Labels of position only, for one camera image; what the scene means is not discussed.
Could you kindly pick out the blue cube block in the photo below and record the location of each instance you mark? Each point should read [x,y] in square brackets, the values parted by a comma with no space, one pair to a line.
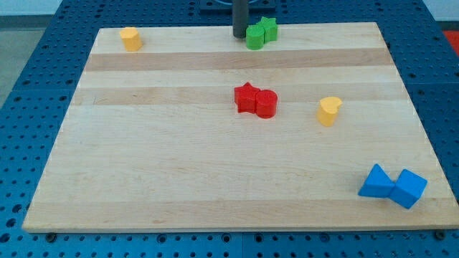
[408,189]

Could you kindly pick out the red star block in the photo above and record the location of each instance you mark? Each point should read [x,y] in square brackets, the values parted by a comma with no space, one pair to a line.
[245,98]

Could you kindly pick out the red circle block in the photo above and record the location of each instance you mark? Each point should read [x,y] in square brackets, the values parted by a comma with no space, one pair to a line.
[266,104]

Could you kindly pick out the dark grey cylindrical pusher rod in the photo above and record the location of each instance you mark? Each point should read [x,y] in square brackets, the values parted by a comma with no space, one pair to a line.
[240,18]

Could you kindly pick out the blue triangle block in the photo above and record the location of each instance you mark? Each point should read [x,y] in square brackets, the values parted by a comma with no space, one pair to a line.
[377,184]

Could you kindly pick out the light wooden board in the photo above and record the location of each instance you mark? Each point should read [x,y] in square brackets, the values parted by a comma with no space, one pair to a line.
[152,140]

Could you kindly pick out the green star block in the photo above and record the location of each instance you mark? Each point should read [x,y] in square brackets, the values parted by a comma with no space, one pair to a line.
[269,24]

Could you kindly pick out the green circle block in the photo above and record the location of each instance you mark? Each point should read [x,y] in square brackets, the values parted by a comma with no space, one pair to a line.
[255,37]

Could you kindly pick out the yellow hexagon block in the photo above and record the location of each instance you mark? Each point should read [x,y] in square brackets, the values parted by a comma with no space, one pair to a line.
[131,39]

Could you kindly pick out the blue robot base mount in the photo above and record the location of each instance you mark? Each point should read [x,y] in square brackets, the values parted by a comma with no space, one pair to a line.
[225,6]

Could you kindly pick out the yellow heart block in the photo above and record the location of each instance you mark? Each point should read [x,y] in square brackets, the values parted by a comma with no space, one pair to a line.
[328,110]

